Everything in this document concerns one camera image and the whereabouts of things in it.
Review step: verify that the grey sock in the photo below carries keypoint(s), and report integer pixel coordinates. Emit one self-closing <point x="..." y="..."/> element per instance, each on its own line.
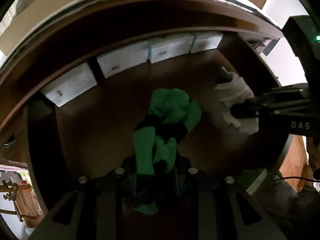
<point x="232" y="89"/>

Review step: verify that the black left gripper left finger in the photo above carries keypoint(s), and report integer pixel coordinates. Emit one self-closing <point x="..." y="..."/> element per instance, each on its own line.
<point x="98" y="209"/>

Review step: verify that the grey storage box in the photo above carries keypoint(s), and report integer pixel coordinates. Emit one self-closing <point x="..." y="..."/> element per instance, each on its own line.
<point x="124" y="58"/>
<point x="170" y="46"/>
<point x="70" y="85"/>
<point x="205" y="41"/>

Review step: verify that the open wooden drawer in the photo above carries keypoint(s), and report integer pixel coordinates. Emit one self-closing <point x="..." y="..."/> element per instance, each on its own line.
<point x="212" y="146"/>

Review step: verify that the dark wooden dresser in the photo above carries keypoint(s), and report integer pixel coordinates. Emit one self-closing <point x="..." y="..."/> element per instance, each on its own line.
<point x="125" y="22"/>

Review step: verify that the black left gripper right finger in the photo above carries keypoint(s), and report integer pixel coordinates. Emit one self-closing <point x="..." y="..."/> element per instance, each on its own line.
<point x="212" y="207"/>

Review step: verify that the wooden coat rack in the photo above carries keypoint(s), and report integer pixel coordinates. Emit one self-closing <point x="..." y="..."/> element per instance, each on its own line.
<point x="10" y="193"/>

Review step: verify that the green underwear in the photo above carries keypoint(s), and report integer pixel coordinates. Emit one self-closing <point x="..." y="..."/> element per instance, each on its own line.
<point x="171" y="116"/>

